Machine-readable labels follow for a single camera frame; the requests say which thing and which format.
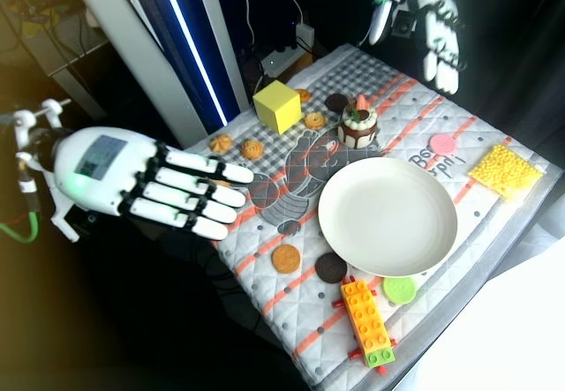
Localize toy chocolate cream cake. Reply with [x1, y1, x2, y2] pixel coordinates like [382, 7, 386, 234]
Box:
[337, 94, 380, 150]

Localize white round plate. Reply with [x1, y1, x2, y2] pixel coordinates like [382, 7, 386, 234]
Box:
[317, 156, 459, 279]

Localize grey square socket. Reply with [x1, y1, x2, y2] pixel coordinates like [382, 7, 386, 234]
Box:
[394, 14, 418, 38]

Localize grey side table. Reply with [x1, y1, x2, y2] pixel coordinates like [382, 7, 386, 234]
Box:
[0, 6, 111, 117]

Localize white column with blue light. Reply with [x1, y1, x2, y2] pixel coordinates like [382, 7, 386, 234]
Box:
[61, 0, 252, 146]

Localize swirled butter cookie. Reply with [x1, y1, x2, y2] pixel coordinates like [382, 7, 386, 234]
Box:
[240, 139, 266, 160]
[208, 133, 234, 154]

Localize dark chocolate sandwich cookie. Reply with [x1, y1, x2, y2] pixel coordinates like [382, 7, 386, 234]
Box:
[313, 252, 350, 284]
[325, 93, 350, 112]

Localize pink round disc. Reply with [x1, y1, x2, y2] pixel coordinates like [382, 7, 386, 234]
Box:
[429, 133, 458, 156]

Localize white box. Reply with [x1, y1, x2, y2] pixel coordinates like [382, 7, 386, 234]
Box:
[260, 50, 306, 77]

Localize yellow foam cube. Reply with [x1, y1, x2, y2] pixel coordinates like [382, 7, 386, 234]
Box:
[252, 79, 304, 135]

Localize yellow toy corn slab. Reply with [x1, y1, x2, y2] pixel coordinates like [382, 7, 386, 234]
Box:
[467, 143, 545, 202]

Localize grey quilt with bear print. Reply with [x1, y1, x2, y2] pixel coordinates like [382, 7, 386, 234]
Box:
[183, 42, 553, 387]

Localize round tan biscuit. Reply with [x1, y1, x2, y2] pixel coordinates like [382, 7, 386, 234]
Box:
[270, 244, 302, 274]

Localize green round disc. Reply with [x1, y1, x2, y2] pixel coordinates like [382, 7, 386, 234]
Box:
[381, 275, 418, 306]

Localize orange toy brick car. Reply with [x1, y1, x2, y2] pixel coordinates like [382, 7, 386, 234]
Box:
[331, 275, 398, 369]

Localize green cable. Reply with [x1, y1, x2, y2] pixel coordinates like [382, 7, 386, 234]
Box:
[0, 210, 41, 244]

